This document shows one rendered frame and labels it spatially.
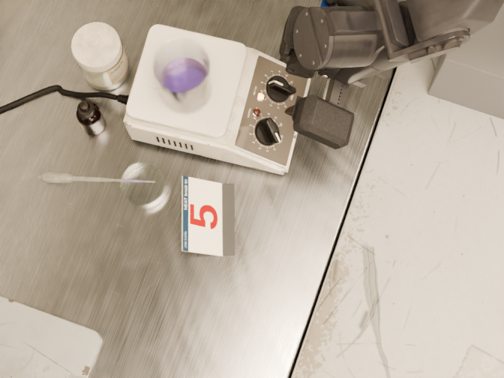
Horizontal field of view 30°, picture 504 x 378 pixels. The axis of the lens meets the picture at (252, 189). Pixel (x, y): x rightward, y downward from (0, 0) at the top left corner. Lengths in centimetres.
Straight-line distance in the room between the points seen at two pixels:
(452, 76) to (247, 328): 38
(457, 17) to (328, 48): 12
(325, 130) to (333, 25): 15
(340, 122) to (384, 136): 21
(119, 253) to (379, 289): 31
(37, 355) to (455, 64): 59
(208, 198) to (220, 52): 17
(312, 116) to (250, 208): 22
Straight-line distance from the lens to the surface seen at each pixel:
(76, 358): 112
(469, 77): 113
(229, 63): 111
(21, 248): 117
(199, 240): 111
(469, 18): 85
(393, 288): 113
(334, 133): 97
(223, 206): 114
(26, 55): 124
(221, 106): 109
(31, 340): 114
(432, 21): 85
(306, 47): 88
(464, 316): 114
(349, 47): 87
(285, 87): 112
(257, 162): 111
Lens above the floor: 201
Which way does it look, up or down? 75 degrees down
